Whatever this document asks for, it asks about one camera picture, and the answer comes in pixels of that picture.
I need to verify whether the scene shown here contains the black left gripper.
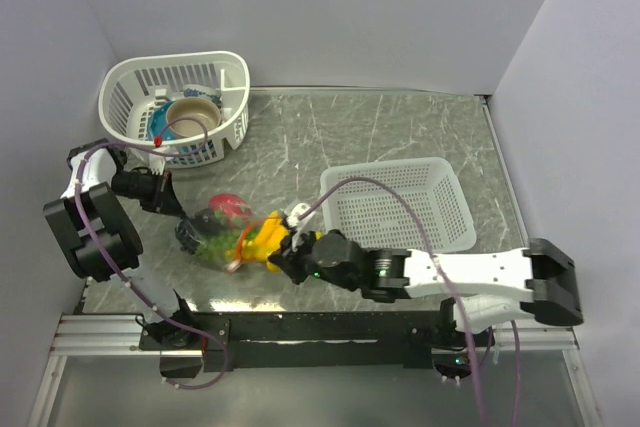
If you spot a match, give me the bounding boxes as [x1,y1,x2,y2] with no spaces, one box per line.
[111,168,186,217]

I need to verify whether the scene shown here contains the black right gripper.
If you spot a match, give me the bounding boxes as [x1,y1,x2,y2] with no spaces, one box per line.
[270,223,361,291]

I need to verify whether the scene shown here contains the clear zip top bag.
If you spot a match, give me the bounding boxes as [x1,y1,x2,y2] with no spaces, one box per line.
[174,193,306,272]

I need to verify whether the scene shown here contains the green fake grapes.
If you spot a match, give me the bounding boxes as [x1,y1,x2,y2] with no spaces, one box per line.
[196,228,242,263]

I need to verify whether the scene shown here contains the red fake apple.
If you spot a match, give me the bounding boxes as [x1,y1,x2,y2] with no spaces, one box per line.
[208,193,253,227]

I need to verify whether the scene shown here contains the yellow fake banana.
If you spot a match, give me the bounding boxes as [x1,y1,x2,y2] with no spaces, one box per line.
[225,211,288,272]

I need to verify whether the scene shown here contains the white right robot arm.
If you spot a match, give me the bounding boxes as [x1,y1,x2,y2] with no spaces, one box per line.
[268,230,584,346]

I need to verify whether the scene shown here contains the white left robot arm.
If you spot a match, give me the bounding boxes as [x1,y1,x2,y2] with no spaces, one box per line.
[43,138,199,349]

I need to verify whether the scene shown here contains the white perforated tray basket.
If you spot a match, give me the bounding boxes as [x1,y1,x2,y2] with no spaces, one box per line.
[320,157,477,253]

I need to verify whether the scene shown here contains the blue plate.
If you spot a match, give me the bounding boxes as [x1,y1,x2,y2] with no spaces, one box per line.
[147,101,176,141]

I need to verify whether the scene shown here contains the beige bowl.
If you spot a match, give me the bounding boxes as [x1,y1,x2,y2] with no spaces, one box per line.
[167,97,222,138]

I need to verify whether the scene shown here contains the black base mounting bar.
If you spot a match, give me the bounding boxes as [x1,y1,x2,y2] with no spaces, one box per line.
[139,308,466,379]

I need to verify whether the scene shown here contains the blue patterned white dish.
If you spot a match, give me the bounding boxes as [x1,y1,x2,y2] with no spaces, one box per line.
[183,84,221,105]

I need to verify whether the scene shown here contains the white slotted dish basket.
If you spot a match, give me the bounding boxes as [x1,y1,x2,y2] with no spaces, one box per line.
[98,51,251,169]

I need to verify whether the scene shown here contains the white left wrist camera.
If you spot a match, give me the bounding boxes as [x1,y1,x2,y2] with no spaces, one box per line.
[148,136,170,175]

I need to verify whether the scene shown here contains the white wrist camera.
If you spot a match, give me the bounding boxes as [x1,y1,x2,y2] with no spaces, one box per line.
[283,202,315,251]
[148,136,170,175]

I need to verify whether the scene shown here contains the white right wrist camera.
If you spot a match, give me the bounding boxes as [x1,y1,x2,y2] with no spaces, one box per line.
[283,202,315,251]

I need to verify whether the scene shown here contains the aluminium frame rail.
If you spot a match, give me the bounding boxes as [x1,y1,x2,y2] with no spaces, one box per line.
[49,314,579,357]

